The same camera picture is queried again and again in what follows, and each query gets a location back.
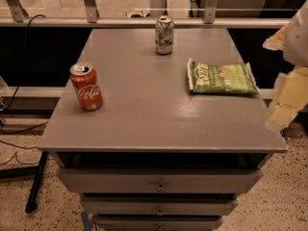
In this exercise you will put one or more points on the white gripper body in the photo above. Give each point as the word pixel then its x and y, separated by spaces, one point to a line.
pixel 296 45

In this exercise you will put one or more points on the green and white soda can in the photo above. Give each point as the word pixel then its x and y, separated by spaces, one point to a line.
pixel 164 32

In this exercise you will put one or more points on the bottom grey drawer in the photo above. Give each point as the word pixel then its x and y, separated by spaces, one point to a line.
pixel 158 223

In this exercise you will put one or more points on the red Coca-Cola can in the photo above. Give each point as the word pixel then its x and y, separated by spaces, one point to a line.
pixel 84 80

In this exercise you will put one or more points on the black stand leg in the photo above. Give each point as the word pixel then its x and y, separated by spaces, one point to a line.
pixel 31 203

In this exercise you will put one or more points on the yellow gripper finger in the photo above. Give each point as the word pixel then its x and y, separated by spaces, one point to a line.
pixel 290 96
pixel 276 41

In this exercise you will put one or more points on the grey drawer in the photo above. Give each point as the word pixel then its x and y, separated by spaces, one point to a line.
pixel 159 180
pixel 172 205
pixel 158 223

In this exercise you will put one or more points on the middle grey drawer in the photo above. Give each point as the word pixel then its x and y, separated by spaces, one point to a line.
pixel 172 205

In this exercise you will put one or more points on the green chip bag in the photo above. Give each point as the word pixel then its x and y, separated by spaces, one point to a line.
pixel 221 79

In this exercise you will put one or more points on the top grey drawer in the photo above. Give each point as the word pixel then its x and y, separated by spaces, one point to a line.
pixel 159 180

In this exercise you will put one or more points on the metal window rail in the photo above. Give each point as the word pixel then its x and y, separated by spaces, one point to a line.
pixel 146 23

